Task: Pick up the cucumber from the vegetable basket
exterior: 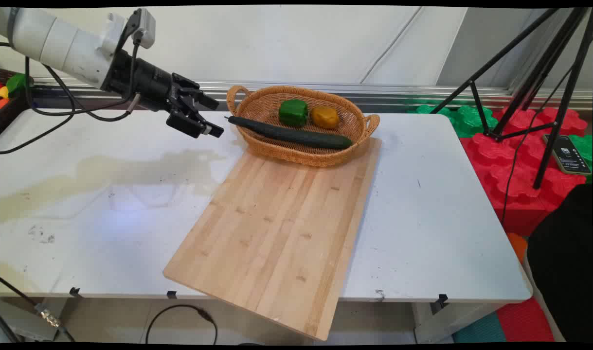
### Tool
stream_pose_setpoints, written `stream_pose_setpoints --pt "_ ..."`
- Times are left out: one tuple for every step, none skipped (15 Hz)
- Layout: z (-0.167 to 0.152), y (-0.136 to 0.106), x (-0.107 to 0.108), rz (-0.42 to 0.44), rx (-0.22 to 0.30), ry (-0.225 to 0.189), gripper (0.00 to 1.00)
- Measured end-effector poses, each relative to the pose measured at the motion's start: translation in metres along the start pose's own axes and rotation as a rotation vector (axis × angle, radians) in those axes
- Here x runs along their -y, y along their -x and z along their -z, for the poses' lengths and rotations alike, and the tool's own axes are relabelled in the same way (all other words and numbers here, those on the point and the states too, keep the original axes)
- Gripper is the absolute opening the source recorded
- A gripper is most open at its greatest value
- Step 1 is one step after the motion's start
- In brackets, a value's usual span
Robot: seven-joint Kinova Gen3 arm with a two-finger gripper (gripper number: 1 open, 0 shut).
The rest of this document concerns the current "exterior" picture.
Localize orange foam block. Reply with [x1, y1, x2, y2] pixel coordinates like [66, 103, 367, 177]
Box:
[507, 232, 528, 264]

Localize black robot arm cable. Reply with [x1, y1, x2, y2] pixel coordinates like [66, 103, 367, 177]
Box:
[0, 29, 147, 155]

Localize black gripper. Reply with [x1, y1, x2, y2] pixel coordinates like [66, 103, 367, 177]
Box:
[101, 49, 225, 140]

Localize large black object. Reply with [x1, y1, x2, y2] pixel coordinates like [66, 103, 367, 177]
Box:
[525, 183, 593, 344]

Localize red floor mat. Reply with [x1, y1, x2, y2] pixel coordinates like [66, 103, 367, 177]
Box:
[495, 297, 556, 343]

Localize thin black tripod cable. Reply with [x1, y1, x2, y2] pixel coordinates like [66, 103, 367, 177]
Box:
[501, 66, 575, 225]

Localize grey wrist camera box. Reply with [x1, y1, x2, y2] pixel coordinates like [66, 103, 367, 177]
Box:
[125, 8, 157, 50]

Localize black tripod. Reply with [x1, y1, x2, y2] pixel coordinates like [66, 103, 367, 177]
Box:
[430, 7, 593, 190]

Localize red foam blocks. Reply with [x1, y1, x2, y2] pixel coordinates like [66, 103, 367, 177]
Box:
[459, 107, 590, 237]

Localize yellow bell pepper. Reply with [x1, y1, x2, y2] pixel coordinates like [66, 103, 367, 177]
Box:
[310, 105, 340, 130]

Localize black looped floor cable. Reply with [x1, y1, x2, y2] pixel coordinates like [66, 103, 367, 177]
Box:
[145, 304, 218, 345]

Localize green bell pepper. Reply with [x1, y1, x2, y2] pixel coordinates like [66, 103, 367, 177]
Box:
[278, 99, 309, 128]

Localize teal floor mat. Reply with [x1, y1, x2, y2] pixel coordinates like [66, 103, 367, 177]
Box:
[451, 311, 507, 344]

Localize green toy vegetable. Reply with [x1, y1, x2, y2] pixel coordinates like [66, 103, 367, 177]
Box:
[5, 73, 35, 96]

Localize black smartphone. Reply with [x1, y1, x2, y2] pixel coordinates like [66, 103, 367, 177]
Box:
[542, 134, 593, 176]

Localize aluminium wall rail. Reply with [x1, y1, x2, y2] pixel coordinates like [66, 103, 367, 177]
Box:
[33, 77, 593, 111]

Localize green foam blocks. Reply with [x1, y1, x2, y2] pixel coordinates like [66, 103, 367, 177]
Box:
[406, 103, 499, 139]

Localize dark green cucumber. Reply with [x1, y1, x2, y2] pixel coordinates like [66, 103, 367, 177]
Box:
[225, 115, 354, 150]

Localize black cable with metal connector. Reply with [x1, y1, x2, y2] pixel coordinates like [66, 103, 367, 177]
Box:
[0, 276, 76, 343]

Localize woven wicker basket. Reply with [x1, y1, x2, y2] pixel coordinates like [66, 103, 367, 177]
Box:
[226, 85, 380, 168]

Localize white table leg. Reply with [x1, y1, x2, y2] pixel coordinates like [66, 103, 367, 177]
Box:
[412, 301, 499, 344]

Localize wooden cutting board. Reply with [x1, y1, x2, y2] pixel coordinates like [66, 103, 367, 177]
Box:
[162, 137, 382, 342]

